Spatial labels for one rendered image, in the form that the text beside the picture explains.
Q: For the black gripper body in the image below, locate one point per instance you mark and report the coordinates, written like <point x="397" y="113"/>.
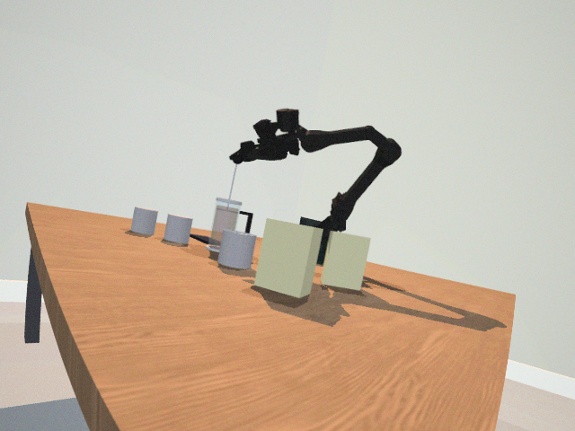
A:
<point x="280" y="144"/>

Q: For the grey cylinder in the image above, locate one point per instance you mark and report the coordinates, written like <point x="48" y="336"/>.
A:
<point x="178" y="228"/>
<point x="144" y="220"/>
<point x="236" y="249"/>

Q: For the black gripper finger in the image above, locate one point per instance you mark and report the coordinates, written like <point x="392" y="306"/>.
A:
<point x="267" y="152"/>
<point x="242" y="151"/>

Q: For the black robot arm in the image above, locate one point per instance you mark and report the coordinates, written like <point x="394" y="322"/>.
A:
<point x="387" y="153"/>

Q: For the glass french press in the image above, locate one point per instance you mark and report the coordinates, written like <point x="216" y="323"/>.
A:
<point x="226" y="215"/>

